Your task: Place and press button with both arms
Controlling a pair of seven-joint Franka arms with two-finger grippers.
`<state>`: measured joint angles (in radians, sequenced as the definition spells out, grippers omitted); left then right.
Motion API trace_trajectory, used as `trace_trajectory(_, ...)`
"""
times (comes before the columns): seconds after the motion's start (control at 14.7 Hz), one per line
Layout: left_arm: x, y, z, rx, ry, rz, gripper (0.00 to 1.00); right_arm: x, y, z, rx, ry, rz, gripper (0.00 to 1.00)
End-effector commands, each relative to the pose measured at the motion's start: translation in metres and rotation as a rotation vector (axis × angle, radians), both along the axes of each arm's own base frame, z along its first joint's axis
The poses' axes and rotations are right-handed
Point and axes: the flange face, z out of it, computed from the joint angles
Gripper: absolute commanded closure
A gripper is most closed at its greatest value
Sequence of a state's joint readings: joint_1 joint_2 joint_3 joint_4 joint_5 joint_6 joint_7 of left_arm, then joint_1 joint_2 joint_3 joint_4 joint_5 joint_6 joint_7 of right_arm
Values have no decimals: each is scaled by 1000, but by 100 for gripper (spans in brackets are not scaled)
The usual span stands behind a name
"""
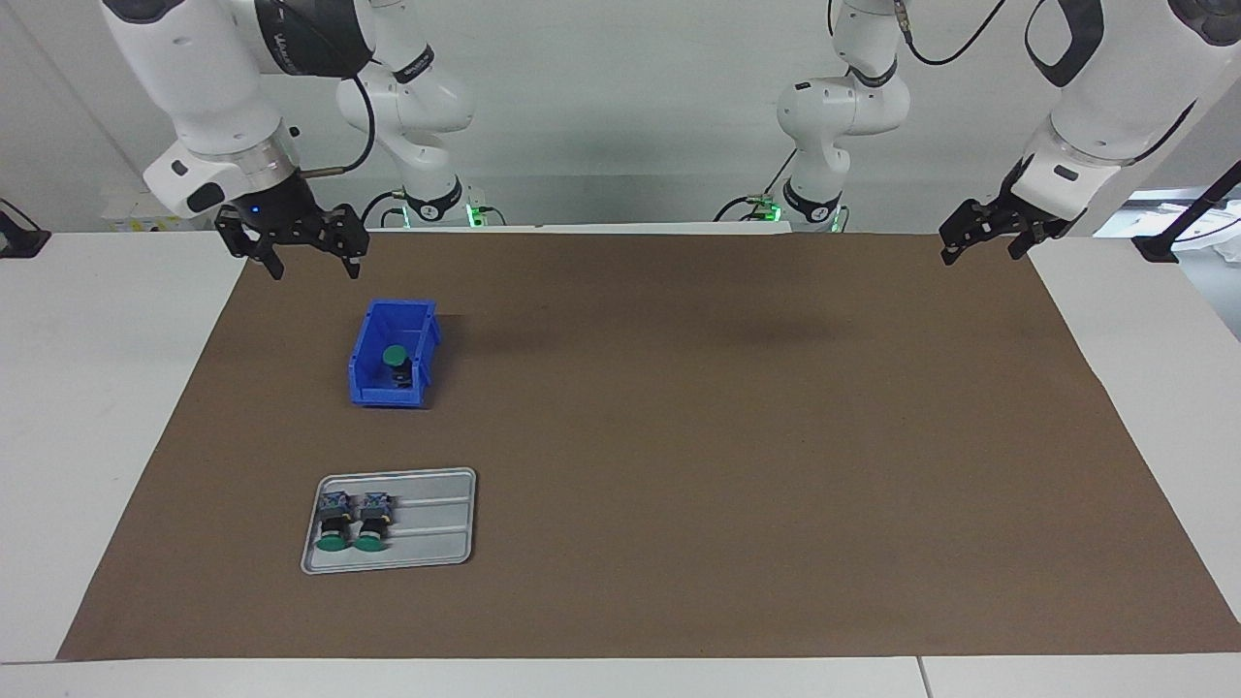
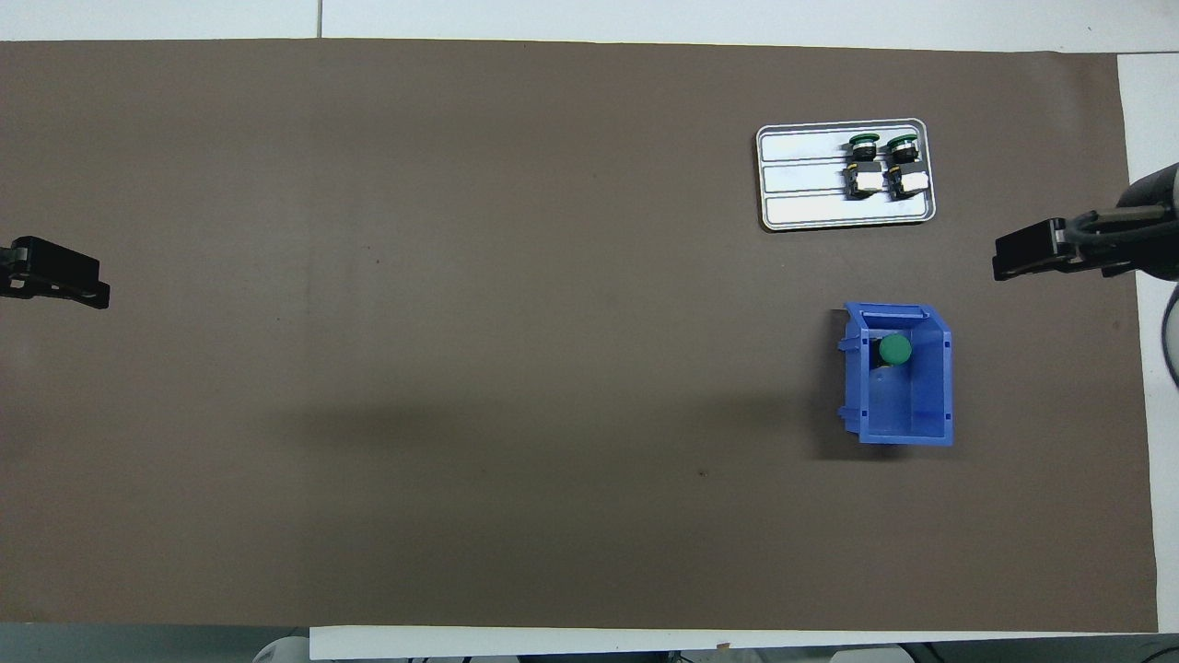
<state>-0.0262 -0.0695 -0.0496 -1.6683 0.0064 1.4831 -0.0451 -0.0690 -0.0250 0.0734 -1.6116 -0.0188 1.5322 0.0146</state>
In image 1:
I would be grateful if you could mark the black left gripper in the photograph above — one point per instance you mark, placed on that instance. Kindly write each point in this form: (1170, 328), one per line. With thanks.
(1033, 215)

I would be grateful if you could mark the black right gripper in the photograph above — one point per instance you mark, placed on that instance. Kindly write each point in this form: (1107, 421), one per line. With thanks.
(276, 213)

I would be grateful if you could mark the green push button switch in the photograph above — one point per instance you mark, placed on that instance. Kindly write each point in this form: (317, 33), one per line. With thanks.
(371, 523)
(394, 355)
(334, 523)

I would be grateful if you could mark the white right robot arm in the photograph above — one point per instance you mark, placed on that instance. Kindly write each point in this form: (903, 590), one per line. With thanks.
(213, 87)

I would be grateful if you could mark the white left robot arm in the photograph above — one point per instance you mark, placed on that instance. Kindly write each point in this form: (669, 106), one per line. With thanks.
(1115, 97)

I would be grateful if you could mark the black angled stand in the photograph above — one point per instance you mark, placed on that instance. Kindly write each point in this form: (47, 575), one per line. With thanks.
(1154, 249)

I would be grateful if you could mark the blue plastic storage bin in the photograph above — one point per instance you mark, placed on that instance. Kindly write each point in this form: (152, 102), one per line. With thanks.
(373, 393)

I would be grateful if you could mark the white box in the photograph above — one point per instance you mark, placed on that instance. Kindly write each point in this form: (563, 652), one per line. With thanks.
(121, 218)

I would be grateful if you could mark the white plastic sheet pile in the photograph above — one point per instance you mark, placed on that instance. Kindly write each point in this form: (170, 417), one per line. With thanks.
(1202, 228)

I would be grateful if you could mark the silver metal tray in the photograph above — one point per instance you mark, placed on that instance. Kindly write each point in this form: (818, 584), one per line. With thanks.
(436, 548)

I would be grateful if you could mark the brown table mat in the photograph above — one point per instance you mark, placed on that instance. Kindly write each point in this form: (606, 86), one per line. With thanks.
(776, 533)

